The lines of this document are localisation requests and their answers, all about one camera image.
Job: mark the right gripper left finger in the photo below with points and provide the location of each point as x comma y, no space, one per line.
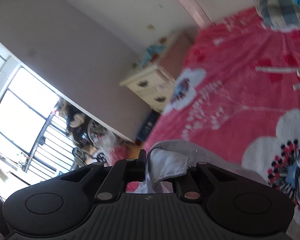
120,175

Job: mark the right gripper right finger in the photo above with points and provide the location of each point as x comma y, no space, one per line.
197,183

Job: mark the white button shirt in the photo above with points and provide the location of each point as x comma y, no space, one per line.
171,159

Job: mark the red plastic bag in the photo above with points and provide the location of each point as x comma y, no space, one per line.
117,153

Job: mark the black wheelchair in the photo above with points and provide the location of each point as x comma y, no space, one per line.
93,142

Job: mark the blue water bottle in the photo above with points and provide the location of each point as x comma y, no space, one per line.
147,126

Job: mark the red floral bed blanket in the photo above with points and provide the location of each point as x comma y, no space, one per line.
235,97

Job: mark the cream bedside nightstand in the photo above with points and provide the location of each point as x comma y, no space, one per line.
154,82

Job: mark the blue cloth on nightstand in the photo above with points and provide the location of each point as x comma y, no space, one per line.
151,54

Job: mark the plaid pillow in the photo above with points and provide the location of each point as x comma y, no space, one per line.
278,14

